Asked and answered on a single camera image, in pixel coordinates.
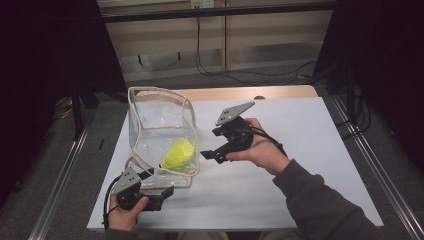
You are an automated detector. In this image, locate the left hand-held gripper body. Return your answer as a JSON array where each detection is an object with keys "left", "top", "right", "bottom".
[{"left": 110, "top": 166, "right": 164, "bottom": 212}]

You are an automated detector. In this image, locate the hand-held gripper cable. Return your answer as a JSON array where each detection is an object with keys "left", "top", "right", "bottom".
[
  {"left": 102, "top": 173, "right": 123, "bottom": 232},
  {"left": 246, "top": 128, "right": 288, "bottom": 158}
]

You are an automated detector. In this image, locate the white wall socket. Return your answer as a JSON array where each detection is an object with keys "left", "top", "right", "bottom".
[{"left": 190, "top": 0, "right": 215, "bottom": 9}]

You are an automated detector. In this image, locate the left hand-held gripper cable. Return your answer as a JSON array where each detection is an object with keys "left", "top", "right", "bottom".
[{"left": 102, "top": 173, "right": 123, "bottom": 232}]

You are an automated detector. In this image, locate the long black wall cable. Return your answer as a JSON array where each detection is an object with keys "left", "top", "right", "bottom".
[{"left": 194, "top": 16, "right": 318, "bottom": 86}]

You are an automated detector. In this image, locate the clear plastic bag beige trim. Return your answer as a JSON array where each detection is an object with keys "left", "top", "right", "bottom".
[{"left": 123, "top": 86, "right": 201, "bottom": 190}]

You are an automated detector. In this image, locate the dark curtain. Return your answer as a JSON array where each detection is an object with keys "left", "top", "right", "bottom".
[
  {"left": 0, "top": 0, "right": 128, "bottom": 204},
  {"left": 313, "top": 0, "right": 424, "bottom": 173}
]

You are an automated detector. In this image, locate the yellow floor cable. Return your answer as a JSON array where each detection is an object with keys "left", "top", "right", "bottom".
[{"left": 59, "top": 103, "right": 74, "bottom": 120}]

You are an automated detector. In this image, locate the bundle of black floor cables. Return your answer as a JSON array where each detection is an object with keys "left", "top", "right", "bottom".
[{"left": 334, "top": 96, "right": 373, "bottom": 139}]

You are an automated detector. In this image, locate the black horizontal bar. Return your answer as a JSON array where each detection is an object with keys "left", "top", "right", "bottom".
[{"left": 99, "top": 1, "right": 338, "bottom": 24}]

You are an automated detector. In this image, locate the aluminium floor rail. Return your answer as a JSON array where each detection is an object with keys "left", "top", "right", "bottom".
[
  {"left": 28, "top": 128, "right": 89, "bottom": 240},
  {"left": 331, "top": 96, "right": 424, "bottom": 240}
]

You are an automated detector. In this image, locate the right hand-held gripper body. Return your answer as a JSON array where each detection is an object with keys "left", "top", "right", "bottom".
[{"left": 215, "top": 101, "right": 256, "bottom": 153}]

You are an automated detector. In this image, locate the right hand-held gripper cable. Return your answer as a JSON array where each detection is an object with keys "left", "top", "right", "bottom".
[{"left": 246, "top": 128, "right": 288, "bottom": 158}]

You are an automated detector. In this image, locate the person's left hand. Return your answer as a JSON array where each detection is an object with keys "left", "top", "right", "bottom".
[{"left": 107, "top": 195, "right": 150, "bottom": 233}]

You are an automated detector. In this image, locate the yellow shuttlecock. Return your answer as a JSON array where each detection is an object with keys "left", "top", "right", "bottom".
[
  {"left": 174, "top": 137, "right": 196, "bottom": 158},
  {"left": 168, "top": 143, "right": 194, "bottom": 168},
  {"left": 159, "top": 151, "right": 184, "bottom": 172}
]

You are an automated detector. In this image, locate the person's right hand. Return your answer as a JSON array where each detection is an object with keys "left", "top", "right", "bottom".
[{"left": 226, "top": 117, "right": 291, "bottom": 177}]

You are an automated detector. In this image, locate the white table sheet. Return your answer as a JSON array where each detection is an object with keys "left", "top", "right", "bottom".
[{"left": 86, "top": 96, "right": 384, "bottom": 233}]

